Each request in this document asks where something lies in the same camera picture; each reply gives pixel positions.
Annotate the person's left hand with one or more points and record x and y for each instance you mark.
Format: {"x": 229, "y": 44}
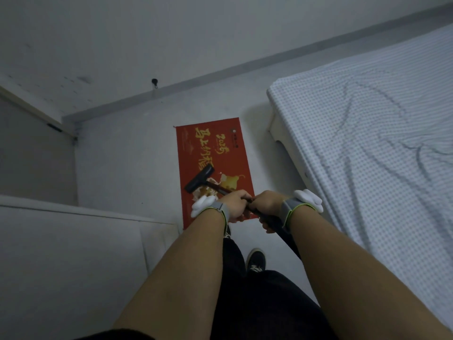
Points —
{"x": 235, "y": 205}

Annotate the person's right hand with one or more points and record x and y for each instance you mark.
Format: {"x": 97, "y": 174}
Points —
{"x": 270, "y": 208}

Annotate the red poster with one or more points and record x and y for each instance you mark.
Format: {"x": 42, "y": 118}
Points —
{"x": 187, "y": 162}

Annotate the person's left forearm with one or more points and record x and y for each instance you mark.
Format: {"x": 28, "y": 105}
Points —
{"x": 177, "y": 286}

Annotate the person's right forearm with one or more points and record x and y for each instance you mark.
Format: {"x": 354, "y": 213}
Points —
{"x": 354, "y": 286}

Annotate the grey left wrist band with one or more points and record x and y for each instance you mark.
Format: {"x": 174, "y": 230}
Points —
{"x": 221, "y": 212}

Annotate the black left shoe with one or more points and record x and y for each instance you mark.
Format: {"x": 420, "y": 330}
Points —
{"x": 228, "y": 232}

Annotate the black shoe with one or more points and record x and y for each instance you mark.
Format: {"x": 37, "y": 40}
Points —
{"x": 228, "y": 232}
{"x": 256, "y": 262}

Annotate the white left wrist tracker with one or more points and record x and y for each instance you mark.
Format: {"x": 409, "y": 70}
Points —
{"x": 203, "y": 205}

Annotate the white wrist tracker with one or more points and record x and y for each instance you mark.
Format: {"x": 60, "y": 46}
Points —
{"x": 203, "y": 205}
{"x": 309, "y": 200}

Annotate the white right wrist tracker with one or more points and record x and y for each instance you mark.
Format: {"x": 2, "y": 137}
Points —
{"x": 309, "y": 200}

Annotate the black right shoe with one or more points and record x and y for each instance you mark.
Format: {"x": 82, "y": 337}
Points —
{"x": 256, "y": 262}

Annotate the black striped trousers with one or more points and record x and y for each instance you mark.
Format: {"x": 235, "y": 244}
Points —
{"x": 262, "y": 308}

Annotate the bed with checked sheet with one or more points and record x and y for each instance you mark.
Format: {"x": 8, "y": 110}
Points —
{"x": 371, "y": 138}

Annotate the black door stopper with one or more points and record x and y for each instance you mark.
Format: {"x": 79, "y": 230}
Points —
{"x": 154, "y": 81}

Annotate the black shirt sleeve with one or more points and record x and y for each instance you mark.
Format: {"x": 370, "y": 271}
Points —
{"x": 116, "y": 335}

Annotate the white wardrobe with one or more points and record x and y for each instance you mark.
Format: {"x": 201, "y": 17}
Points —
{"x": 70, "y": 272}

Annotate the brown wooden door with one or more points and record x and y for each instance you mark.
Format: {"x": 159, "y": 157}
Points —
{"x": 32, "y": 166}

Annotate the white bed frame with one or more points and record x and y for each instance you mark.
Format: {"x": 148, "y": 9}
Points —
{"x": 281, "y": 132}

